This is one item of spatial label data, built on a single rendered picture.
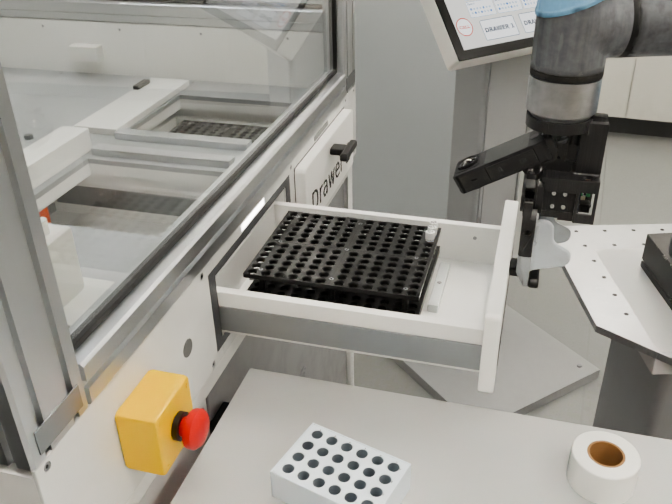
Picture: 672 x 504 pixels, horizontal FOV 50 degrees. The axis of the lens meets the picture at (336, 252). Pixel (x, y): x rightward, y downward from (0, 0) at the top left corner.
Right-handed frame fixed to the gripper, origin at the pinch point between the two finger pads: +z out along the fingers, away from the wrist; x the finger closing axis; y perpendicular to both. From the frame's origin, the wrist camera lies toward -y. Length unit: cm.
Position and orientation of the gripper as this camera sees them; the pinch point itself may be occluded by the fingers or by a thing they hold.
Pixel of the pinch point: (520, 266)
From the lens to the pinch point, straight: 92.3
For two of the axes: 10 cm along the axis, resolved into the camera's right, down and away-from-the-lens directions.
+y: 9.6, 1.2, -2.4
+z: 0.2, 8.6, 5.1
